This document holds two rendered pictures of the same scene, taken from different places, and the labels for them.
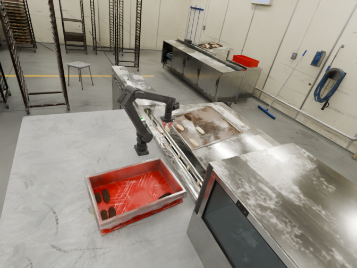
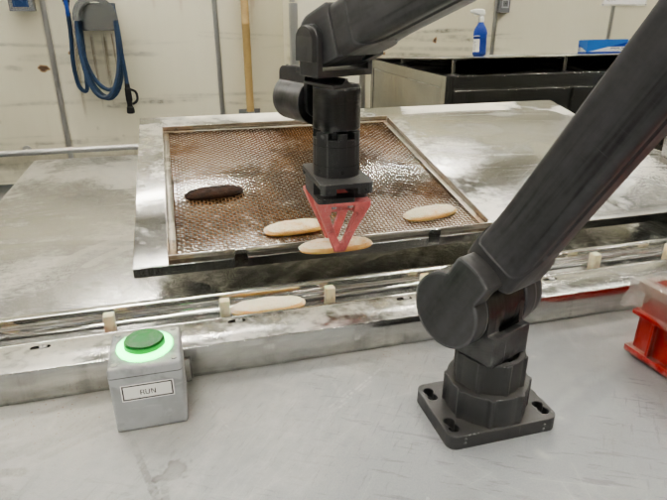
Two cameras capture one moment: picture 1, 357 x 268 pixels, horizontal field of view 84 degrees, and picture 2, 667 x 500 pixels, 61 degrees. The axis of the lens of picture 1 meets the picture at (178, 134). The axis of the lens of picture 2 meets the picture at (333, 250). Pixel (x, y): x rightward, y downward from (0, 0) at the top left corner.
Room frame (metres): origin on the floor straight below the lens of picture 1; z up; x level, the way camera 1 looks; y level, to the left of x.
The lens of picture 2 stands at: (1.20, 0.76, 1.21)
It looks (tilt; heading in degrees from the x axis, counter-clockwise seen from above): 23 degrees down; 287
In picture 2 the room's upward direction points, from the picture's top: straight up
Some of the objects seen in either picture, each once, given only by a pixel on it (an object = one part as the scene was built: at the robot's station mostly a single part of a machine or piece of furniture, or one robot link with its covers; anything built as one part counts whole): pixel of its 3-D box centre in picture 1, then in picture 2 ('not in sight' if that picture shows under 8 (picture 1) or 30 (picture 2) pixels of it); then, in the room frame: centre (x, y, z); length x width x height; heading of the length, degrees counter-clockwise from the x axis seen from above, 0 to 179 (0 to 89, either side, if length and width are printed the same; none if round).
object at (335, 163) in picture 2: (168, 115); (335, 157); (1.40, 0.11, 1.04); 0.10 x 0.07 x 0.07; 123
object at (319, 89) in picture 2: (169, 108); (333, 106); (1.40, 0.11, 1.11); 0.07 x 0.06 x 0.07; 145
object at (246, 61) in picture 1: (245, 60); not in sight; (4.97, -1.22, 0.94); 0.51 x 0.36 x 0.13; 37
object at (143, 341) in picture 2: not in sight; (144, 344); (1.52, 0.35, 0.90); 0.04 x 0.04 x 0.02
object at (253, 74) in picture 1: (238, 81); not in sight; (4.97, -1.22, 0.44); 0.70 x 0.55 x 0.87; 33
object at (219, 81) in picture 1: (204, 65); not in sight; (5.60, -0.34, 0.51); 3.00 x 1.26 x 1.03; 33
